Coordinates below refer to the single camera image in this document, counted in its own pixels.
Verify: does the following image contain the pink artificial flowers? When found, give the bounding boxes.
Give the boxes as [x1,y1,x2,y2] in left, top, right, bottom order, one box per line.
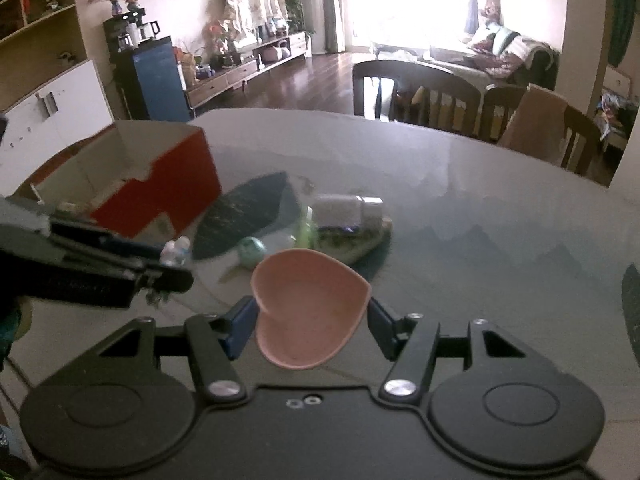
[204,18,239,57]

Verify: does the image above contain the teal egg-shaped toy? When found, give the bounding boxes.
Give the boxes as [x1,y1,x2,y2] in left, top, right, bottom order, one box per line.
[237,236,269,269]

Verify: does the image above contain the dark wooden chair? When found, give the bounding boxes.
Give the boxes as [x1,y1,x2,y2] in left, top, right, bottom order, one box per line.
[352,60,482,137]
[479,85,602,177]

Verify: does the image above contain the black coffee maker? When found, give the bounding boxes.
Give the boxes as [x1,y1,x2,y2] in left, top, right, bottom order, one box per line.
[103,7,162,54]

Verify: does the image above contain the small clear plastic bottle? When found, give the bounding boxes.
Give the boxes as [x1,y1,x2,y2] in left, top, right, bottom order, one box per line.
[159,236,192,267]

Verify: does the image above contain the green tube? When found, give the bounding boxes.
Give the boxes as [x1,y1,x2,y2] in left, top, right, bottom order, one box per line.
[295,207,319,252]

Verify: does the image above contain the wooden tv cabinet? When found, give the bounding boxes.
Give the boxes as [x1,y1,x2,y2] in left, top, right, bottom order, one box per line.
[184,31,309,109]

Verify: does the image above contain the pink round pot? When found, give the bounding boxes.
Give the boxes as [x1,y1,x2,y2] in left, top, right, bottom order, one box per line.
[262,43,292,64]

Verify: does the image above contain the pile of colourful clothes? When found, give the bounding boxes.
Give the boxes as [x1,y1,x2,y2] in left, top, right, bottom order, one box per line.
[596,86,629,137]

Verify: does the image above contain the green curtain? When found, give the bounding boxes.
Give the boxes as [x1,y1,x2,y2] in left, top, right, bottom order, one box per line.
[609,0,634,69]

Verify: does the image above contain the beige towel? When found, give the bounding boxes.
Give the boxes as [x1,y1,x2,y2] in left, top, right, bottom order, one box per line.
[497,85,569,167]

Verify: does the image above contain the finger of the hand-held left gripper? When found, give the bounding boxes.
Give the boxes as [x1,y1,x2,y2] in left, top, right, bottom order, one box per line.
[50,219,166,263]
[131,259,194,296]

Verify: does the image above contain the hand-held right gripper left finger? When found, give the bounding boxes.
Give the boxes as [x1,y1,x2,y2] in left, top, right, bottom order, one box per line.
[97,296,258,403]

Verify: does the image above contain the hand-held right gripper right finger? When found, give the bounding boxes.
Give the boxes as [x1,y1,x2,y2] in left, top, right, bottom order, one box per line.
[367,297,528,403]

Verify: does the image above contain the teal sofa cushion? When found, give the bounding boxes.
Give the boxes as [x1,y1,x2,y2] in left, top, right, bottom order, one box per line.
[492,26,522,57]

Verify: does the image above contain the blue fronted black cabinet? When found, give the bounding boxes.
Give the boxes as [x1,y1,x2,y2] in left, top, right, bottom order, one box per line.
[112,36,194,122]

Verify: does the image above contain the pink heart-shaped dish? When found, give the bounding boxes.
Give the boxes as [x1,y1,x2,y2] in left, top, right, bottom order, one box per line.
[250,248,372,371]

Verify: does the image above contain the white coffee table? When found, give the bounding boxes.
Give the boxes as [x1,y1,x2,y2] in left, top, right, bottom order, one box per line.
[369,39,432,62]

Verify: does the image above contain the pink patterned blanket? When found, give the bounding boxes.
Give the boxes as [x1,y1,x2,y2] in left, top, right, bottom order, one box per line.
[474,49,527,79]

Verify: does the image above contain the red cardboard box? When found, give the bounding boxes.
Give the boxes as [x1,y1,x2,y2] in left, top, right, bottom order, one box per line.
[15,120,224,242]

